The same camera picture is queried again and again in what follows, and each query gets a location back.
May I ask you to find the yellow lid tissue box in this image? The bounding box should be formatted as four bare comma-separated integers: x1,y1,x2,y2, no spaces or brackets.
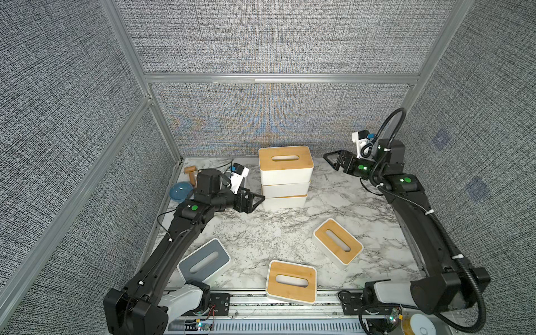
261,181,311,198

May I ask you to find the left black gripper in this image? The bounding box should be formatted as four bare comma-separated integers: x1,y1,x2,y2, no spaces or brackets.
211,186,266,216

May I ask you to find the aluminium front rail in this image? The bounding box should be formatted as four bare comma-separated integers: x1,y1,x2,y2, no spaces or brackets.
104,289,470,335

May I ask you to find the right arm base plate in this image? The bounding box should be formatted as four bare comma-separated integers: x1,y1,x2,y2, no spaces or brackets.
337,288,394,315

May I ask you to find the bamboo lid tissue box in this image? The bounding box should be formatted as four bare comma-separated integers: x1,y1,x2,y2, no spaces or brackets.
258,146,314,186
265,260,318,305
262,195,307,211
313,219,364,269

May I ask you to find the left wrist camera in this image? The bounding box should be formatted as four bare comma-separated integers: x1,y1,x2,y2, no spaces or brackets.
230,163,250,194

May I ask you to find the front grey lid tissue box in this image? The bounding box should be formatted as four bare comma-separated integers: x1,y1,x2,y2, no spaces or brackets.
177,238,233,286

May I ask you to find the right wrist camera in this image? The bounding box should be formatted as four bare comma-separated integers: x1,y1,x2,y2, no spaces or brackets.
352,130,375,159

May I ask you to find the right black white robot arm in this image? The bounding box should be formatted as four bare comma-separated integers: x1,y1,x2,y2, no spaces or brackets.
323,139,491,333

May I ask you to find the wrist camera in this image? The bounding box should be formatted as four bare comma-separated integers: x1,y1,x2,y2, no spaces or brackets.
352,130,375,159
230,163,250,194

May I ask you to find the blue bowl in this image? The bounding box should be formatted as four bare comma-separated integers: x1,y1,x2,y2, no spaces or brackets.
169,181,194,203

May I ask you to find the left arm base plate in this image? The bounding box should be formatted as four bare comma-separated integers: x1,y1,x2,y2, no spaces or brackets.
194,293,231,318

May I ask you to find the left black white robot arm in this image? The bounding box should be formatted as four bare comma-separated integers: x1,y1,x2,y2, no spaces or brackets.
103,169,265,334

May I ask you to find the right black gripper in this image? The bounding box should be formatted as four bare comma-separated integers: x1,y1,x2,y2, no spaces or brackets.
325,154,389,188

